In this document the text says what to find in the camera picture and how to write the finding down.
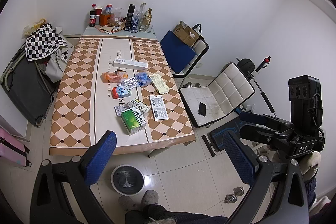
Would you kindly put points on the white labelled box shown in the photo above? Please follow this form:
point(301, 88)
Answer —
point(158, 107)

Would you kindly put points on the white tote bag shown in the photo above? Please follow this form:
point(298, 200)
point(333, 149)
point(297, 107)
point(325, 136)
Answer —
point(56, 66)

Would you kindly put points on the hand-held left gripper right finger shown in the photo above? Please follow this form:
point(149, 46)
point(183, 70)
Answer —
point(239, 158)

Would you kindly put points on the green medicine box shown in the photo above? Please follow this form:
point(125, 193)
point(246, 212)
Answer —
point(132, 121)

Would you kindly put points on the glass side table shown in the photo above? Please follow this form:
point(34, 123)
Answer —
point(141, 34)

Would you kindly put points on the black frame white chair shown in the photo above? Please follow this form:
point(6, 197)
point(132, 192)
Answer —
point(200, 47)

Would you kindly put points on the red and blue carton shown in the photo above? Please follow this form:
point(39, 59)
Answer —
point(120, 92)

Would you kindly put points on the long white box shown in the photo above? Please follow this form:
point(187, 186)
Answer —
point(130, 64)

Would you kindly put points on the blue plastic packet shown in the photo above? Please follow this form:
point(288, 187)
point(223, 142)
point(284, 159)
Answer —
point(143, 79)

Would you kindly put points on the small metal dumbbell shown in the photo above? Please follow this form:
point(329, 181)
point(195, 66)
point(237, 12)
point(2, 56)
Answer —
point(233, 194)

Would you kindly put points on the cola bottle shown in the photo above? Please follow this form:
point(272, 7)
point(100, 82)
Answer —
point(92, 18)

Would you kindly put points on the black smartphone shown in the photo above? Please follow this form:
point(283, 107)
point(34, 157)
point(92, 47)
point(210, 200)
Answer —
point(202, 109)

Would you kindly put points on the pale yellow medicine box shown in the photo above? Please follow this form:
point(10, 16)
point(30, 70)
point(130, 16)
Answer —
point(158, 83)

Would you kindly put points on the yellow plastic bag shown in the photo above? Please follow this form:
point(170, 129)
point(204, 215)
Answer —
point(34, 27)

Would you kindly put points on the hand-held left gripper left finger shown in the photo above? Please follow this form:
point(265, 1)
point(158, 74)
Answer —
point(101, 158)

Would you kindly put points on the pink suitcase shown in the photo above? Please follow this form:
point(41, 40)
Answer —
point(11, 146)

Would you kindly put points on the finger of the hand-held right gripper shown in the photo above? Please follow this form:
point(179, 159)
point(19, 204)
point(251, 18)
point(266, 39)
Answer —
point(265, 134)
point(252, 116)

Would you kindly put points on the white leather chair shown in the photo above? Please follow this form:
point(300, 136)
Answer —
point(218, 94)

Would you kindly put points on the large silver blister pack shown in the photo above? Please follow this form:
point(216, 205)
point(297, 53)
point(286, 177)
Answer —
point(128, 83)

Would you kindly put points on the small milk carton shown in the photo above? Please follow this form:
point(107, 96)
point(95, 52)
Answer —
point(109, 9)

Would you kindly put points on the blue patterned bag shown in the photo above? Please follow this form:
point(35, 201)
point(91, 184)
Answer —
point(135, 22)

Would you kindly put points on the small silver blister pack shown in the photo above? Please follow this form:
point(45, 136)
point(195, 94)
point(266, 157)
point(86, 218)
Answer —
point(119, 110)

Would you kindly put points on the cardboard scraps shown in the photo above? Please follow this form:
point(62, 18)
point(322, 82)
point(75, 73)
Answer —
point(109, 29)

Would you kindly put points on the orange packet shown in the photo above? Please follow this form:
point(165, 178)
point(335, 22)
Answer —
point(113, 77)

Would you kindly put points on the round white trash bin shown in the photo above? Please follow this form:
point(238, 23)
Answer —
point(127, 179)

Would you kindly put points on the white and yellow medicine box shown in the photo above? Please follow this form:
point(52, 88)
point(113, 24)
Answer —
point(139, 106)

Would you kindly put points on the clear glass bottle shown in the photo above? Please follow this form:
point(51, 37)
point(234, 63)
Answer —
point(143, 19)

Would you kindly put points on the metal dumbbell weights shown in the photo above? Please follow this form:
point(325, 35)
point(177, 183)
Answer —
point(189, 84)

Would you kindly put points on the clear snack bag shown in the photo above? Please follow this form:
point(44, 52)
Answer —
point(115, 18)

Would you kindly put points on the open cardboard box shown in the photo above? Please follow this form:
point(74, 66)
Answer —
point(185, 33)

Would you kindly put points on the grey slipper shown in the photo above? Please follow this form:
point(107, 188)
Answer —
point(127, 203)
point(150, 197)

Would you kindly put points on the dark grey suitcase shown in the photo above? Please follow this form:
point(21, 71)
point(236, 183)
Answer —
point(26, 90)

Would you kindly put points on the orange box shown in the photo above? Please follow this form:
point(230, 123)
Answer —
point(104, 19)

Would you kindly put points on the black spray can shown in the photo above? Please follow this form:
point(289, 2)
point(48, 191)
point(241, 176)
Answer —
point(129, 18)

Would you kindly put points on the black white checkered cloth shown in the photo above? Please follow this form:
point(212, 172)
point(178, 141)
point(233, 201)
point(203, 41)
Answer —
point(44, 41)

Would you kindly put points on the red paper cup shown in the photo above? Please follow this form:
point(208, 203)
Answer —
point(99, 11)

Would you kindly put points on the checkered tablecloth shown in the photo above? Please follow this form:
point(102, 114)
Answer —
point(78, 98)

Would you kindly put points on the gold glass bottle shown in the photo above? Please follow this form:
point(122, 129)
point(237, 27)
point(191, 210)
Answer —
point(148, 19)

